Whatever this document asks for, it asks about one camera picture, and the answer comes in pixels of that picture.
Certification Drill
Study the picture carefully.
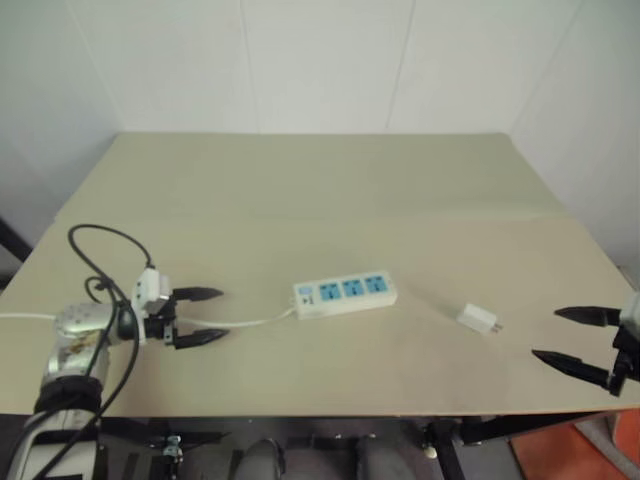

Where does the dark rounded shape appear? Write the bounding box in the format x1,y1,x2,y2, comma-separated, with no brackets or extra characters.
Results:
233,438,287,480

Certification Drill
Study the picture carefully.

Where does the white power strip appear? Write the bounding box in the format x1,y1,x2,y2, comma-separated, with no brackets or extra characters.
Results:
291,269,399,322

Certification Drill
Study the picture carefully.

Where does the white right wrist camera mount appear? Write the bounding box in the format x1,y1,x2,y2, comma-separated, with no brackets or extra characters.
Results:
618,291,640,332

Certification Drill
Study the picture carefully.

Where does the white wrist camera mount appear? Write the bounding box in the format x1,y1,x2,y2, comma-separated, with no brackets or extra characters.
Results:
128,268,173,317
618,291,640,332

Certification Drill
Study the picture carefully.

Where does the white charger plug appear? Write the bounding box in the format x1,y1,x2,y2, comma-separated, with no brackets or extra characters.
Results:
453,301,506,336

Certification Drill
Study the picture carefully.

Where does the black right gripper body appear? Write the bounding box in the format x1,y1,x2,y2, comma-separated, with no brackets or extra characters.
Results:
607,323,640,399

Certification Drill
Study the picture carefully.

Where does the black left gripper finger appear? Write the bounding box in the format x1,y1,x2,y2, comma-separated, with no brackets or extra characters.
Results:
171,285,225,305
174,328,232,352

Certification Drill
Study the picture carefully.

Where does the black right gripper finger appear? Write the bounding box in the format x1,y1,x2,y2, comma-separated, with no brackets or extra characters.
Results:
553,305,622,330
530,349,615,390

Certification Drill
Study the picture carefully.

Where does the white power strip cable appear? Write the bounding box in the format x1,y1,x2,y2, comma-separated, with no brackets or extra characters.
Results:
0,306,297,333

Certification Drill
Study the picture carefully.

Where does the dark bar beside table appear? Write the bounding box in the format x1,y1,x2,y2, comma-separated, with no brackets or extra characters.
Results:
0,215,34,265

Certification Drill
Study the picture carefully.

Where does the black table frame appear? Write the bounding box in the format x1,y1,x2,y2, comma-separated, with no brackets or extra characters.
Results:
97,408,621,480

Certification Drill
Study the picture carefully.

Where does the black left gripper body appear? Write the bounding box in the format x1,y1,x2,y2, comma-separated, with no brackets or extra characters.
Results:
143,298,180,352

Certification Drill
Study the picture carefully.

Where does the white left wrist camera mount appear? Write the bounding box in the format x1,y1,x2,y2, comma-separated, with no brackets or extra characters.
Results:
128,268,173,317

